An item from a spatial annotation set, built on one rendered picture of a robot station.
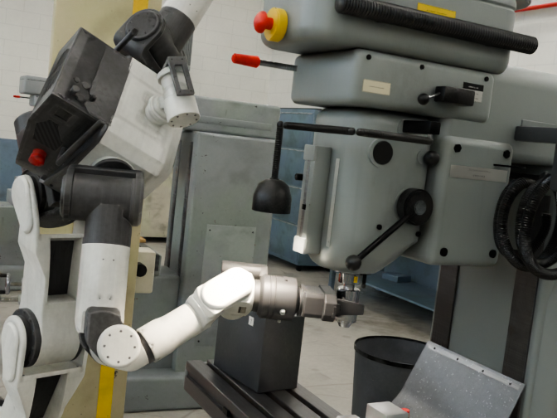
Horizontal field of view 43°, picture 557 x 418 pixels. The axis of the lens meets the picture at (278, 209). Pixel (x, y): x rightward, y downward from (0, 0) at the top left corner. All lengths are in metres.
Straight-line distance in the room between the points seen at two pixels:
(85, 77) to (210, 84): 9.53
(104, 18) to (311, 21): 1.83
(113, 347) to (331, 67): 0.65
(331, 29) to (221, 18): 9.89
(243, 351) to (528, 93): 0.90
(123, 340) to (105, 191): 0.28
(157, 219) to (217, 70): 2.57
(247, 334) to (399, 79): 0.78
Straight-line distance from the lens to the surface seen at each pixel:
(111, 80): 1.51
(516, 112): 1.55
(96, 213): 1.37
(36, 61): 10.33
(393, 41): 1.33
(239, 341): 1.84
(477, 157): 1.47
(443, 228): 1.44
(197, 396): 1.91
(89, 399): 3.23
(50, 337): 1.81
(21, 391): 1.85
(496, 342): 1.69
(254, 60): 1.42
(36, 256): 1.75
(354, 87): 1.29
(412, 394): 1.82
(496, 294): 1.68
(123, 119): 1.47
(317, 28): 1.27
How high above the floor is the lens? 1.55
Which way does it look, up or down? 5 degrees down
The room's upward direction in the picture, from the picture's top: 6 degrees clockwise
